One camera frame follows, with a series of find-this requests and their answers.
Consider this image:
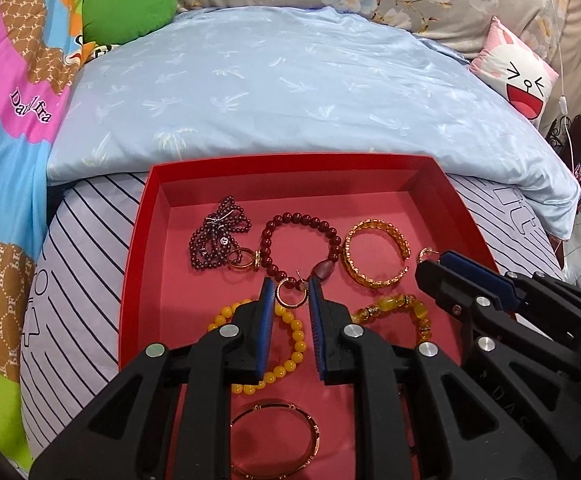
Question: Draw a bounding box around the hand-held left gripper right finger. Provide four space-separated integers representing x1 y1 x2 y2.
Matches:
307 276 551 480

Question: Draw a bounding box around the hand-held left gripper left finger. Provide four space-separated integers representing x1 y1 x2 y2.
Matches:
29 279 277 480

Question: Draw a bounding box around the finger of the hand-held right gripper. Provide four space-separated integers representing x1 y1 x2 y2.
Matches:
415 261 581 378
443 251 581 328

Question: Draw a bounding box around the plain yellow bead bracelet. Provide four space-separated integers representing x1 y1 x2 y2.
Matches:
206 300 308 395

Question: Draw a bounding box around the gold hoop earring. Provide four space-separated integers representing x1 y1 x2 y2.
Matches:
276 270 310 308

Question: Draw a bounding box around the amber bracelet with gold spacers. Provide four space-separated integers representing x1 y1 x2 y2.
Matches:
350 294 433 346

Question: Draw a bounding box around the gold ring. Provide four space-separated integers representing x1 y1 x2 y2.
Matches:
226 247 257 273

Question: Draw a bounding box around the red cardboard box tray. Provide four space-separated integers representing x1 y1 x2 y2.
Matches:
119 154 501 480

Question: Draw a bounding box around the thin gold bangle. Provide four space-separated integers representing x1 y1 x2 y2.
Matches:
229 399 321 479

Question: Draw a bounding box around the dark red bead bracelet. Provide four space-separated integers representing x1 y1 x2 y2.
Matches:
254 212 342 286

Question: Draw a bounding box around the pink rabbit face cushion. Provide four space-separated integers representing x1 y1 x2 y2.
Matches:
469 15 560 128

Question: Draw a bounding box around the light blue quilt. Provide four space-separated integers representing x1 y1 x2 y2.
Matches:
45 5 581 241

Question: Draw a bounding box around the grey floral fabric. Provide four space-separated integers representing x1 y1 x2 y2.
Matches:
83 0 581 126

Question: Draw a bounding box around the colourful cartoon monkey blanket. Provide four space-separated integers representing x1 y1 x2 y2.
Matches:
0 0 96 466

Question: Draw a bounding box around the green plush cushion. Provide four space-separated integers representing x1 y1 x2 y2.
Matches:
81 0 178 45

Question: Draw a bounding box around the gold cuff bracelet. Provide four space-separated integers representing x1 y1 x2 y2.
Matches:
343 217 412 283

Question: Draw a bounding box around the dark purple bead necklace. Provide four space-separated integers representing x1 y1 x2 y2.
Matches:
188 196 254 275

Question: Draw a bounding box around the black metal bed frame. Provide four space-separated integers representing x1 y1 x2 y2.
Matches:
545 110 581 211

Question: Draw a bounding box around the white cable with switch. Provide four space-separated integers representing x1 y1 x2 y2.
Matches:
550 0 578 171

